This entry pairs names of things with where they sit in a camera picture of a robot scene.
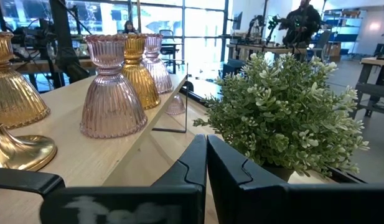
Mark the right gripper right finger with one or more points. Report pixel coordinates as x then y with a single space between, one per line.
229 186

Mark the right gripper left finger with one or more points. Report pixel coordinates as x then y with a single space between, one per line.
191 168

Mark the pink ribbed glass candle holder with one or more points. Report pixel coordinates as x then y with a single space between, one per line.
176 107
112 102
160 74

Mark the amber ribbed glass candle holder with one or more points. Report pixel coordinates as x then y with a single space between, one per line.
14 93
142 81

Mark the tall gold candlestick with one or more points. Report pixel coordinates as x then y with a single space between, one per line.
20 154

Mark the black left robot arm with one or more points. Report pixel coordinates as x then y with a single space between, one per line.
62 37

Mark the background black robot arm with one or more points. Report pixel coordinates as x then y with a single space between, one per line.
269 25

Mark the green potted plant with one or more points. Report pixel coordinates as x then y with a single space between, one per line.
282 118

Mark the dark blue bin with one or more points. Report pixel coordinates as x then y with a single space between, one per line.
232 68

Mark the black office chair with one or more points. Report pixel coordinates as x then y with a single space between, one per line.
168 48

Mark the wooden shelf with black legs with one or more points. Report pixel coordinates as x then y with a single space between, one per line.
70 149

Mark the background wooden table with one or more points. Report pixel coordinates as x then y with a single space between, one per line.
260 48

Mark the person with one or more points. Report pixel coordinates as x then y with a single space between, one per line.
129 28
303 25

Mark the background computer monitor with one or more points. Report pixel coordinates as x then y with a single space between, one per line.
237 20

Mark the cardboard box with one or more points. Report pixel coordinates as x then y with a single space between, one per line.
334 51

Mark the wooden workbench with grey legs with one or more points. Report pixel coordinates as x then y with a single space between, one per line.
372 90

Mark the background wooden desk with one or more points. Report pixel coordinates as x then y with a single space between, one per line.
30 65

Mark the blue storage shelving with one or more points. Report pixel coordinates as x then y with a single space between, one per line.
347 34

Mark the black window frame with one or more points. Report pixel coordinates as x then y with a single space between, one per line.
183 31

